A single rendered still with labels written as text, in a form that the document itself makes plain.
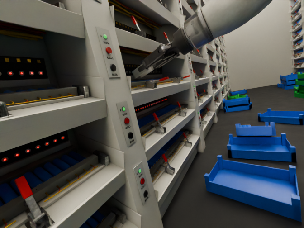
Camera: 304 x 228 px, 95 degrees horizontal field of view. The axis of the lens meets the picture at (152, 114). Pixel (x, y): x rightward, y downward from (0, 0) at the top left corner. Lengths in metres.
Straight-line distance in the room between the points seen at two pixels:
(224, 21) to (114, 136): 0.40
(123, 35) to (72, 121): 0.30
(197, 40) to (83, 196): 0.48
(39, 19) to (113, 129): 0.25
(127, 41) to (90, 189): 0.42
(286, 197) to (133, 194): 0.58
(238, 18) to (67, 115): 0.44
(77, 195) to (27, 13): 0.34
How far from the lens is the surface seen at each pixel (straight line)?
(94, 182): 0.38
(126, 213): 0.51
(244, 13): 0.46
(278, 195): 0.79
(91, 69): 0.38
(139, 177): 0.45
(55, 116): 0.30
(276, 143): 1.19
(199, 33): 0.46
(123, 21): 0.88
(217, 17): 0.45
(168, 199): 0.72
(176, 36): 0.48
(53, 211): 0.36
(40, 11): 0.36
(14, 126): 0.29
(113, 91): 0.38
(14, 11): 0.35
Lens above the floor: 0.50
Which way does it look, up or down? 9 degrees down
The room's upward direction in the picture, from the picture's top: 13 degrees counter-clockwise
